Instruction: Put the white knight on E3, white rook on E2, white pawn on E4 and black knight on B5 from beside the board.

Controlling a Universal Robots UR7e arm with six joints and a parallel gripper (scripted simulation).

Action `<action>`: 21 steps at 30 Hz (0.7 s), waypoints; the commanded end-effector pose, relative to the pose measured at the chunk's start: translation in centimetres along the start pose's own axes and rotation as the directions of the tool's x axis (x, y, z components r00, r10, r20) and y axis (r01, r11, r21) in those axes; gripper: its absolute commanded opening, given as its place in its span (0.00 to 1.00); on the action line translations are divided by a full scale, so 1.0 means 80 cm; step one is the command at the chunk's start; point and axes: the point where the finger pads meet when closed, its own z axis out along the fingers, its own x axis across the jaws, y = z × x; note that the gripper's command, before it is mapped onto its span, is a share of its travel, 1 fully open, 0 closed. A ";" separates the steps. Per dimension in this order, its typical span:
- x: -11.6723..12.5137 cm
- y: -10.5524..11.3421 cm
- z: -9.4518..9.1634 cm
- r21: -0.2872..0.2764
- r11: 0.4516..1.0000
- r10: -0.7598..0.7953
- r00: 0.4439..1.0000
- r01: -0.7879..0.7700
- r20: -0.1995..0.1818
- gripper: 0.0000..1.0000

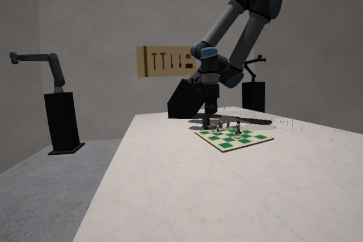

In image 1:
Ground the green and cream chessboard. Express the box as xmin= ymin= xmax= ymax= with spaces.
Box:
xmin=195 ymin=125 xmax=274 ymax=153

